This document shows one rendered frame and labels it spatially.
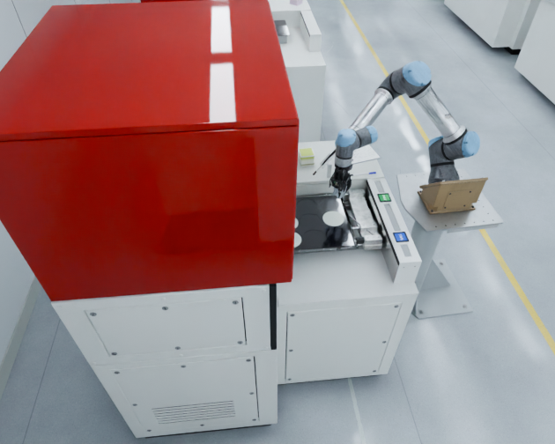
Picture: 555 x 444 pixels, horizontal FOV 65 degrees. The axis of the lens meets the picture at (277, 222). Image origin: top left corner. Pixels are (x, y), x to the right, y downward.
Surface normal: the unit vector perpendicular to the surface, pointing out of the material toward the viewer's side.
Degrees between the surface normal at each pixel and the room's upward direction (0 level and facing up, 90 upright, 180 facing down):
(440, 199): 90
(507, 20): 90
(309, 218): 0
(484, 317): 0
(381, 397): 0
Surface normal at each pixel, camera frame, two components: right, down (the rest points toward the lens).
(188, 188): 0.10, 0.70
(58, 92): 0.00, -0.71
